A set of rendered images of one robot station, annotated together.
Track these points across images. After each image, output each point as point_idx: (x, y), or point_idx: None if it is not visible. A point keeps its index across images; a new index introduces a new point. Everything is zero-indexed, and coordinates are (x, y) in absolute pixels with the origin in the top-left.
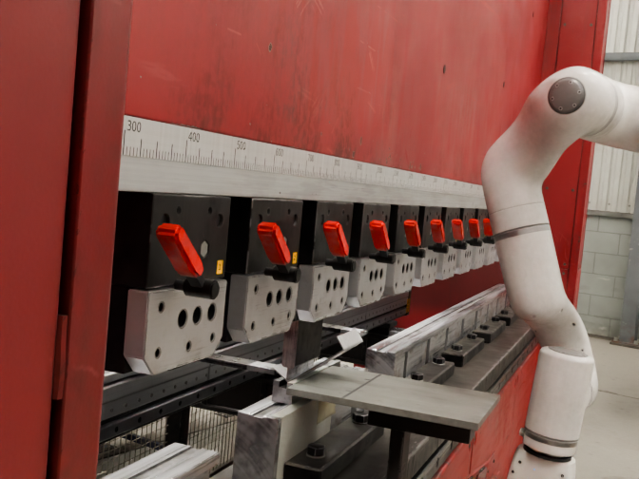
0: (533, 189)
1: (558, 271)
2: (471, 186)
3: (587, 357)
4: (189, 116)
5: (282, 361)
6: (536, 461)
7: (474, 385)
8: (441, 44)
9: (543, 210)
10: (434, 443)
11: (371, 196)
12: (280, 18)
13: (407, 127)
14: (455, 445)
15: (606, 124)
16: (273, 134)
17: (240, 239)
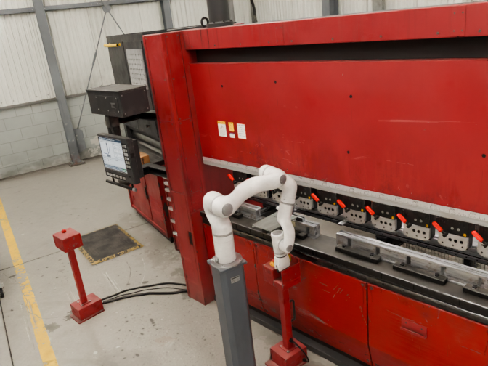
0: (282, 192)
1: (279, 213)
2: (415, 201)
3: (272, 234)
4: (236, 162)
5: None
6: None
7: (361, 265)
8: (341, 144)
9: (282, 197)
10: (308, 251)
11: (297, 183)
12: (251, 148)
13: (316, 168)
14: (337, 269)
15: None
16: (254, 165)
17: None
